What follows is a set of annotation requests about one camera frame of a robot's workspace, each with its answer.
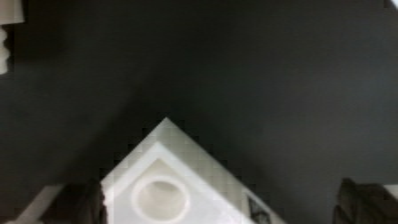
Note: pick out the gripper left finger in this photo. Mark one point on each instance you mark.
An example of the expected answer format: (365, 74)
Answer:
(77, 207)

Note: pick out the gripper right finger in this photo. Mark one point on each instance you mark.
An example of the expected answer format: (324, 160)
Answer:
(367, 203)

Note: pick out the white square tabletop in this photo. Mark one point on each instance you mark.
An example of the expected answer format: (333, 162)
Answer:
(170, 187)

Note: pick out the white U-shaped fence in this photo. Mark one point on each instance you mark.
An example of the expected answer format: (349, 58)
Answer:
(12, 17)

